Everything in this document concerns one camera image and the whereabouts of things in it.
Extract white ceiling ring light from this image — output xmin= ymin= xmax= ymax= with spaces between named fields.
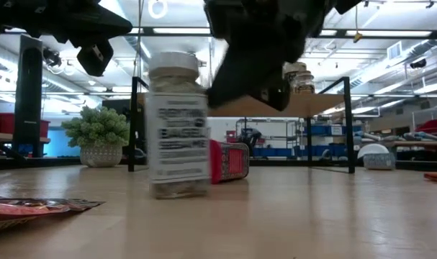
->
xmin=148 ymin=0 xmax=168 ymax=19

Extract small round silver container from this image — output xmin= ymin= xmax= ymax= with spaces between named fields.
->
xmin=357 ymin=143 xmax=397 ymax=171

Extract hanging cord yellow tag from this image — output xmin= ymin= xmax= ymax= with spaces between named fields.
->
xmin=353 ymin=0 xmax=364 ymax=44

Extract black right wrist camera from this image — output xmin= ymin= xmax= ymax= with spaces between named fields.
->
xmin=249 ymin=70 xmax=293 ymax=112

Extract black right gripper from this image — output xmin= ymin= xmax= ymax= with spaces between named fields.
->
xmin=203 ymin=0 xmax=334 ymax=108

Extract rack with blue bins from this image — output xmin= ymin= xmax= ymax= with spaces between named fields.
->
xmin=235 ymin=117 xmax=361 ymax=159

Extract wooden shelf black metal frame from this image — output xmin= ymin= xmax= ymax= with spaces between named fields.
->
xmin=127 ymin=76 xmax=356 ymax=174

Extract black ceiling camera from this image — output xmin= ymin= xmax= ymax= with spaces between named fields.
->
xmin=42 ymin=48 xmax=63 ymax=68

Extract black monitor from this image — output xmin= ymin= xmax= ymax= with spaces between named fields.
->
xmin=102 ymin=99 xmax=132 ymax=119

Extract smoked paprika tin red lid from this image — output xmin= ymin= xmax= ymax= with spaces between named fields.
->
xmin=209 ymin=139 xmax=251 ymax=185

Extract red storage bin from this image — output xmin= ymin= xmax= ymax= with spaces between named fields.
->
xmin=0 ymin=113 xmax=50 ymax=138

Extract orange seasoning packet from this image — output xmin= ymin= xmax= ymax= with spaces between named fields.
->
xmin=0 ymin=196 xmax=106 ymax=235

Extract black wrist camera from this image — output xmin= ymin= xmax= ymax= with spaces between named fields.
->
xmin=76 ymin=38 xmax=114 ymax=78
xmin=249 ymin=70 xmax=293 ymax=112

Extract black background equipment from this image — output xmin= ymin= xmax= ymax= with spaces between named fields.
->
xmin=235 ymin=127 xmax=262 ymax=152

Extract saffron glass jar cork lid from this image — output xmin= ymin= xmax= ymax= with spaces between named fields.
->
xmin=291 ymin=71 xmax=316 ymax=95

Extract succulent plant patterned pot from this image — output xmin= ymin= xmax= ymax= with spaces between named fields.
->
xmin=61 ymin=106 xmax=131 ymax=168

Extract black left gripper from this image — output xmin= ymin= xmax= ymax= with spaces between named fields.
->
xmin=0 ymin=0 xmax=133 ymax=48

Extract red blue background bins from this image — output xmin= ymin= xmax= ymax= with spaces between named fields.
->
xmin=415 ymin=117 xmax=437 ymax=135

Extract bagel seasoning jar white lid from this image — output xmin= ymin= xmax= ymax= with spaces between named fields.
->
xmin=145 ymin=52 xmax=211 ymax=201

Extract black vertical post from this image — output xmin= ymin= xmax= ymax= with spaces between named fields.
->
xmin=14 ymin=35 xmax=43 ymax=156

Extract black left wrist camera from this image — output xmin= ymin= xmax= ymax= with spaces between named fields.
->
xmin=76 ymin=38 xmax=114 ymax=78

